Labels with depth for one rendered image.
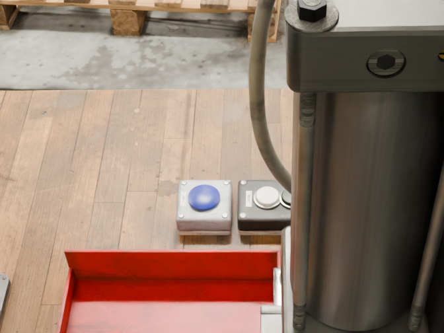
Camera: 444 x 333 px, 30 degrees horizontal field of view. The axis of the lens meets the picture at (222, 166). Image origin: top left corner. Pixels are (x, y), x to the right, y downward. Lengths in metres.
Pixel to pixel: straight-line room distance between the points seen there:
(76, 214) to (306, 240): 0.67
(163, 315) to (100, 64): 1.81
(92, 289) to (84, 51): 1.83
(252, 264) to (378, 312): 0.47
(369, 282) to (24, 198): 0.71
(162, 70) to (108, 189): 1.57
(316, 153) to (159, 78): 2.22
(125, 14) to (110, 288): 1.84
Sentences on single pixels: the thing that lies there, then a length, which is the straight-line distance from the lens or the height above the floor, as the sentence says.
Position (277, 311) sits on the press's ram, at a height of 1.18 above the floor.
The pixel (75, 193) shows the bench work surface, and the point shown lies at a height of 0.90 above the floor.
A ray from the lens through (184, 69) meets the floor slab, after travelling 2.65.
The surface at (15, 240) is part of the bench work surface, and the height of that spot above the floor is 0.90.
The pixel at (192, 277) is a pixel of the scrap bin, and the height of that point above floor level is 0.91.
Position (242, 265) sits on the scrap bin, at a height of 0.94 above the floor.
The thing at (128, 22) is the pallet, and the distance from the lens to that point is 2.77.
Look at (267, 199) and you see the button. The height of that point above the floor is 0.94.
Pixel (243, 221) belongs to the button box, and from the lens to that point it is 1.02.
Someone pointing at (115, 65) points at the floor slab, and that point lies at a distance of 2.70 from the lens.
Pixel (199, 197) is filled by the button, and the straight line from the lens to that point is 1.03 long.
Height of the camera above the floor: 1.72
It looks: 47 degrees down
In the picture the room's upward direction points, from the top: 4 degrees counter-clockwise
